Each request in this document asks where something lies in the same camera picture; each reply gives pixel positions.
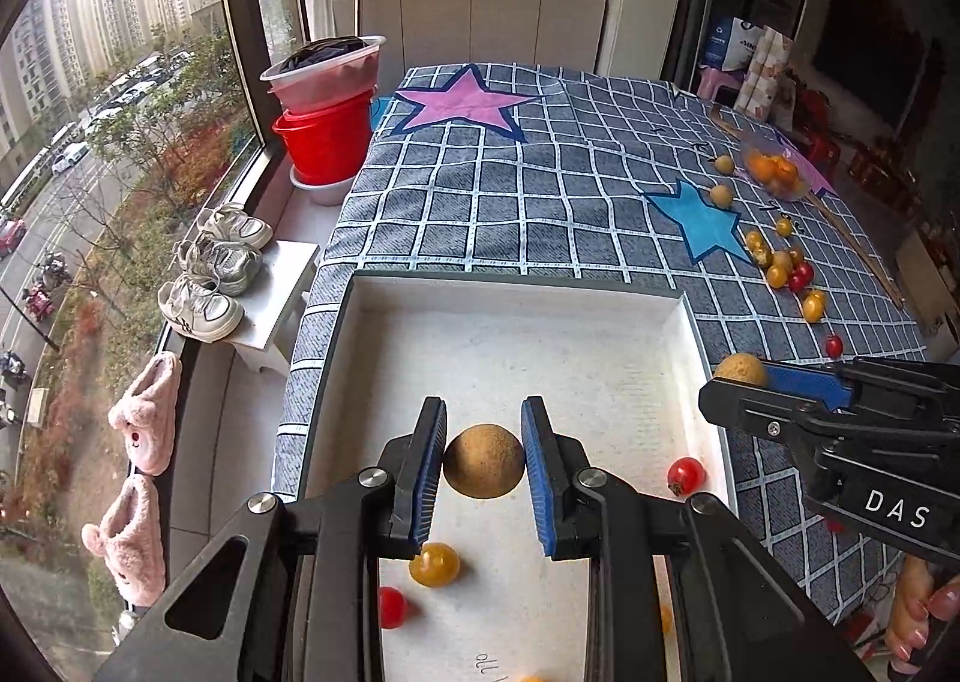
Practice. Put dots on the white shopping bag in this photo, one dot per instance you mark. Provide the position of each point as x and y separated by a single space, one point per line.
724 41

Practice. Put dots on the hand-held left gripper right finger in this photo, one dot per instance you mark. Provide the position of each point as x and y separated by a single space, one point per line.
538 472

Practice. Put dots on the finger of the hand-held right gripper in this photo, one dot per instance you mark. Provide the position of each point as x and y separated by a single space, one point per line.
742 406
802 382

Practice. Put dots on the red gift boxes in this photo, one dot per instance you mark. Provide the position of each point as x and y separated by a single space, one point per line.
874 172

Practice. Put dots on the person's right hand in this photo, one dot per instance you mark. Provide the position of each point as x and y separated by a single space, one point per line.
911 607

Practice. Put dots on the patterned paper roll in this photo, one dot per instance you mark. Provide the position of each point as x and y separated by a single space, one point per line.
765 78

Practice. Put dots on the white sneaker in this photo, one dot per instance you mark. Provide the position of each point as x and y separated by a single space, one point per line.
236 226
199 307
221 262

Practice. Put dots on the pink plastic basin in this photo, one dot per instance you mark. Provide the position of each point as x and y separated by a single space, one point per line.
330 86

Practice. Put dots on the checkered star blanket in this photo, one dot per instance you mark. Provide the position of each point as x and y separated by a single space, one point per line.
525 202

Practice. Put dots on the pink fluffy slipper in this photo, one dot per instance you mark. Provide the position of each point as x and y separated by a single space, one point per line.
127 539
146 412

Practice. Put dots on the window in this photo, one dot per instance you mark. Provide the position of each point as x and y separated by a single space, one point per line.
112 127

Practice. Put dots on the red cherry tomato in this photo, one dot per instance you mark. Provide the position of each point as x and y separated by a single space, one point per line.
391 607
686 476
795 281
833 346
807 269

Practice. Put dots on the plastic bag of oranges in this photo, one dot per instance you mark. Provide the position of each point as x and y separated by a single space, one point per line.
750 146

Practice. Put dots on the beige cabinet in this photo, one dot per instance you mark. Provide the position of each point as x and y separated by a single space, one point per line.
480 15

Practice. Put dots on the mandarin orange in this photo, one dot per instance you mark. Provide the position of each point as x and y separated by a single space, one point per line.
757 166
784 165

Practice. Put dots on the white plastic basin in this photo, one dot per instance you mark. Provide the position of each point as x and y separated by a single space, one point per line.
322 191

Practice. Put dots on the white tray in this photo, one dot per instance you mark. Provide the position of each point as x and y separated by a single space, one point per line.
525 367

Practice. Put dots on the dark clothes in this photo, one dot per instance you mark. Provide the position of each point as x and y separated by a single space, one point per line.
326 52

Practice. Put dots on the white step stool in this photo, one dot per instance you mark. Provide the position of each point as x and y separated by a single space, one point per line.
277 292

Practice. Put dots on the pink plastic stool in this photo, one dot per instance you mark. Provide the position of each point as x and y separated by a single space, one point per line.
712 82

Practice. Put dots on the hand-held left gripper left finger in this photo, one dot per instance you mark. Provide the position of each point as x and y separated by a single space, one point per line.
429 472

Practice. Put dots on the red plastic bucket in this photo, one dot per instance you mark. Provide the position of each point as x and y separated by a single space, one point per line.
322 142

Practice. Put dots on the black television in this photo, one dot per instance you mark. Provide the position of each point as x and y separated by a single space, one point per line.
870 75

